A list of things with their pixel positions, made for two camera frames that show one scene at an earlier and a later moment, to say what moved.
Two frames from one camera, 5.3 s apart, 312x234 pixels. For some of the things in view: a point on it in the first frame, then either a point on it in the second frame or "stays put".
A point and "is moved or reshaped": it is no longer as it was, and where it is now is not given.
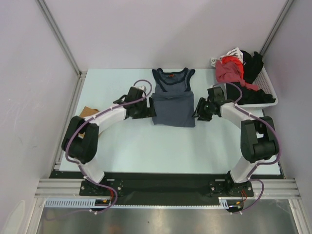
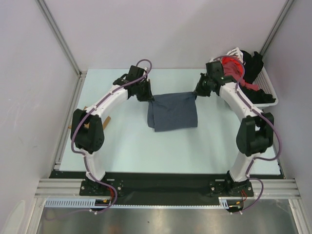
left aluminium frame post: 61,38 stays put
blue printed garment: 172,102 is moved or reshaped
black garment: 253,64 stays put
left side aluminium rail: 59,160 stays put
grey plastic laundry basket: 264,82 stays put
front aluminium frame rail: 263,188 stays put
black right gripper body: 206,112 → 203,87
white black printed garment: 236,52 stays put
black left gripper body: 142,111 → 143,92
